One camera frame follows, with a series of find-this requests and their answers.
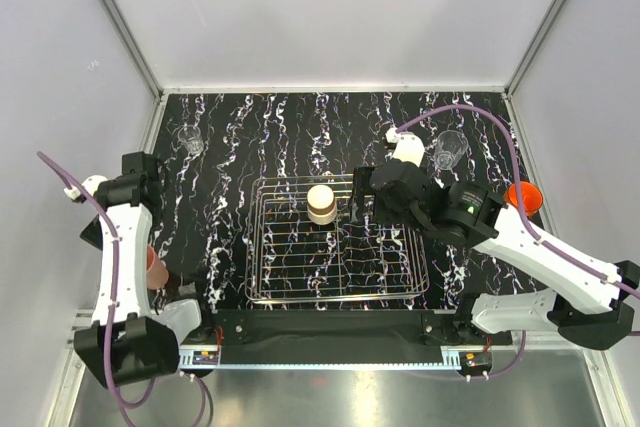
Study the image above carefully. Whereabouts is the beige brown ceramic cup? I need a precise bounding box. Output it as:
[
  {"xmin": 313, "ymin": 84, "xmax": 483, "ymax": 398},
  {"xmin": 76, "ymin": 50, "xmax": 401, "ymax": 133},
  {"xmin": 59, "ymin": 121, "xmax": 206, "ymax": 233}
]
[{"xmin": 307, "ymin": 185, "xmax": 337, "ymax": 226}]

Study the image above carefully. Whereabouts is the pink plastic cup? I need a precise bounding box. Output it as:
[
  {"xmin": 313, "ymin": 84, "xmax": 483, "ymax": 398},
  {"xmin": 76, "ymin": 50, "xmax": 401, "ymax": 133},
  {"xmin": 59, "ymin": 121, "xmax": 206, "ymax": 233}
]
[{"xmin": 146, "ymin": 245, "xmax": 169, "ymax": 290}]

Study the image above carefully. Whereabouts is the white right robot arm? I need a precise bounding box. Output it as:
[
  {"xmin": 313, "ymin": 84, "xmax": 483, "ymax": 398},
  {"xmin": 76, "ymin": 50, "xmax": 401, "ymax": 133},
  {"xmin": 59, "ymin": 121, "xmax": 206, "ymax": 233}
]
[{"xmin": 351, "ymin": 159, "xmax": 639, "ymax": 351}]

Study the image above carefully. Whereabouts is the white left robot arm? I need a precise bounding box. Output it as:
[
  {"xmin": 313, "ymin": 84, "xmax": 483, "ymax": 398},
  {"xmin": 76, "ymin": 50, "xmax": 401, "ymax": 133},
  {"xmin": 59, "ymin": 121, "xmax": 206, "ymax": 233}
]
[{"xmin": 73, "ymin": 152, "xmax": 215, "ymax": 388}]

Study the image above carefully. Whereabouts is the large clear glass cup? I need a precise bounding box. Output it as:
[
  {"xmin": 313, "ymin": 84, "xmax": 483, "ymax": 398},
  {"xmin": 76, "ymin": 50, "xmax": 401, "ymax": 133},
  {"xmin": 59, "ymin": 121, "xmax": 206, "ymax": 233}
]
[{"xmin": 433, "ymin": 130, "xmax": 469, "ymax": 170}]

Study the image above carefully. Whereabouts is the black marbled table mat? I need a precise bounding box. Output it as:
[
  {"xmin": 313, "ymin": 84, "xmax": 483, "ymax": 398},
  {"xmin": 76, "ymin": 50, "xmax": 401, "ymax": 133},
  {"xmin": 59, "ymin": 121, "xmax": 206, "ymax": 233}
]
[{"xmin": 150, "ymin": 92, "xmax": 540, "ymax": 310}]

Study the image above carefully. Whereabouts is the orange translucent plastic cup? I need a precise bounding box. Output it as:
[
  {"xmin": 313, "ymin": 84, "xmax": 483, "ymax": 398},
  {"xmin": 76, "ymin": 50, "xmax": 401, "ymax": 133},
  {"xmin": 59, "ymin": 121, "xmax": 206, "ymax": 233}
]
[{"xmin": 504, "ymin": 181, "xmax": 544, "ymax": 218}]

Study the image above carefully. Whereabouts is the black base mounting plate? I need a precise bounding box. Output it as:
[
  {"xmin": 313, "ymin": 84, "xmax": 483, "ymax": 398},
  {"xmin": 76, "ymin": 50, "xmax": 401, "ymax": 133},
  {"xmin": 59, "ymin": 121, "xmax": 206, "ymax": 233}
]
[{"xmin": 179, "ymin": 310, "xmax": 513, "ymax": 370}]

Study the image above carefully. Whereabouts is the small clear glass cup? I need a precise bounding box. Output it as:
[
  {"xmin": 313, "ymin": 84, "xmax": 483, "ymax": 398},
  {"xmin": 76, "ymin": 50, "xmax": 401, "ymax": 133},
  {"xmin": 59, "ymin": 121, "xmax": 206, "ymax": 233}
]
[{"xmin": 177, "ymin": 125, "xmax": 204, "ymax": 155}]

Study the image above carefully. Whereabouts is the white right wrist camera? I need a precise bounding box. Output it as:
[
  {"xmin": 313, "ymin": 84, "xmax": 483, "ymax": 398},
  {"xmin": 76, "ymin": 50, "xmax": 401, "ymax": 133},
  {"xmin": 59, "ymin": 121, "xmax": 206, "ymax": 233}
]
[{"xmin": 385, "ymin": 127, "xmax": 425, "ymax": 167}]

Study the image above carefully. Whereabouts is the metal wire dish rack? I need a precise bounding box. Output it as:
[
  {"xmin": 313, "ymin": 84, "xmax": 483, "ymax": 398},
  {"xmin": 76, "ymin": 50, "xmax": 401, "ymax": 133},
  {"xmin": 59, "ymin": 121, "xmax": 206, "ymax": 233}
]
[{"xmin": 245, "ymin": 174, "xmax": 429, "ymax": 305}]

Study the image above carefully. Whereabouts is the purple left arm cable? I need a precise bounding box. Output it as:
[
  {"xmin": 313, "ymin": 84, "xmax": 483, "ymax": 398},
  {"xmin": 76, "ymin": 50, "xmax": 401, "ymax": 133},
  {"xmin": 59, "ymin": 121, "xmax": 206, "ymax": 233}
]
[{"xmin": 37, "ymin": 150, "xmax": 209, "ymax": 427}]

